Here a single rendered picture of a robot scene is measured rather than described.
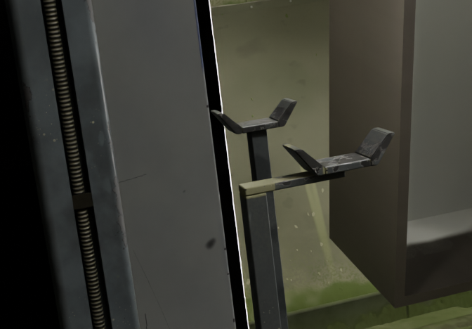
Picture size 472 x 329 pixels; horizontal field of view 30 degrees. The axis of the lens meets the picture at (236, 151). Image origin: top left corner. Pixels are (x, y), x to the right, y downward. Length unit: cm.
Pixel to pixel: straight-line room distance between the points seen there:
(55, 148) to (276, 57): 248
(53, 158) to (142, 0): 54
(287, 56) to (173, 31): 195
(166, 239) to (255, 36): 197
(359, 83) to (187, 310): 85
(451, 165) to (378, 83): 56
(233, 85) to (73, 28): 238
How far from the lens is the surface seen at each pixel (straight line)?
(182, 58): 119
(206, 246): 125
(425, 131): 229
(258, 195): 63
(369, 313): 289
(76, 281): 69
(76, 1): 66
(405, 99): 180
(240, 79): 304
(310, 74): 311
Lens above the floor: 125
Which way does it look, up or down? 12 degrees down
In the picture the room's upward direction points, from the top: 7 degrees counter-clockwise
